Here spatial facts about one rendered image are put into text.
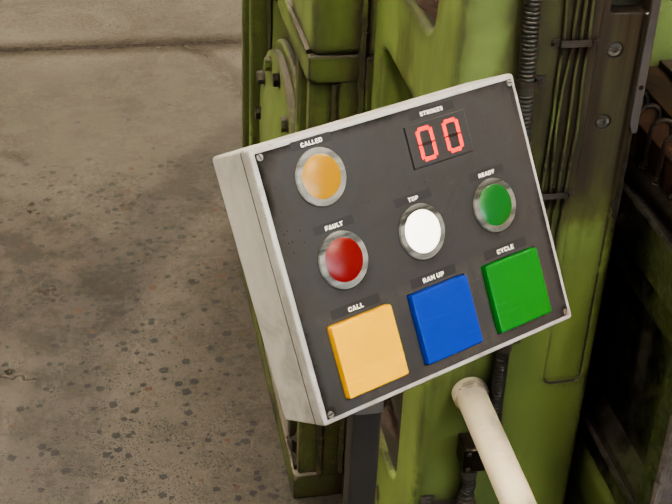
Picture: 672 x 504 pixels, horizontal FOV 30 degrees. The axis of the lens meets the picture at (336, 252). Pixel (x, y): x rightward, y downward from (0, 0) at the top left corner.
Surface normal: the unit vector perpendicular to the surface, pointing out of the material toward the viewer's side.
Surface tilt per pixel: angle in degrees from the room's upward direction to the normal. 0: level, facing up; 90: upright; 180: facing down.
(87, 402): 0
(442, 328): 60
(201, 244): 0
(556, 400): 90
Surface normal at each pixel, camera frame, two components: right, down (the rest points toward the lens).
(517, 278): 0.52, -0.03
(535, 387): 0.18, 0.54
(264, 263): -0.81, 0.29
